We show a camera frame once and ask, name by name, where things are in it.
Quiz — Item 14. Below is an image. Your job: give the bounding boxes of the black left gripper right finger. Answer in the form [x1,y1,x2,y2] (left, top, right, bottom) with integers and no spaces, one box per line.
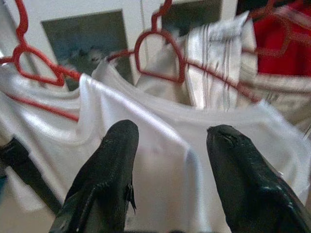
[206,124,311,233]

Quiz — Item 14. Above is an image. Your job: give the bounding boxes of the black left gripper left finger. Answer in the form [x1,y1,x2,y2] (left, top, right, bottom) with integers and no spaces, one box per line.
[48,119,139,233]

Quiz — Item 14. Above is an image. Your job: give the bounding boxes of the red plastic hanger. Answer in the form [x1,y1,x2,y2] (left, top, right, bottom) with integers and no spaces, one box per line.
[0,0,82,122]
[247,0,311,59]
[106,0,260,102]

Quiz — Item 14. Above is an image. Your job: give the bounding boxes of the beige garment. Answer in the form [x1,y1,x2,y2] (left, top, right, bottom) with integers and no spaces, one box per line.
[240,19,311,136]

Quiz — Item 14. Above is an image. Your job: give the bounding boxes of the red shirt with white trim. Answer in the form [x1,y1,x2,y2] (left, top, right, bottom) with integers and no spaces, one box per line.
[252,0,311,77]

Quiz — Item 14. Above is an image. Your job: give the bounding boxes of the white striped cloth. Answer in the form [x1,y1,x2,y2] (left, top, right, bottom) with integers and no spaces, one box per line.
[184,11,258,112]

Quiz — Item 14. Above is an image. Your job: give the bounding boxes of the dark framed picture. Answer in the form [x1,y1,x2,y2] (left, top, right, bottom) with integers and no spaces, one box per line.
[40,9,135,86]
[161,0,224,45]

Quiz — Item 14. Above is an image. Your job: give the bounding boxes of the black rack frame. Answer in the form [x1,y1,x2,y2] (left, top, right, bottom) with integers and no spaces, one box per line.
[0,137,63,214]

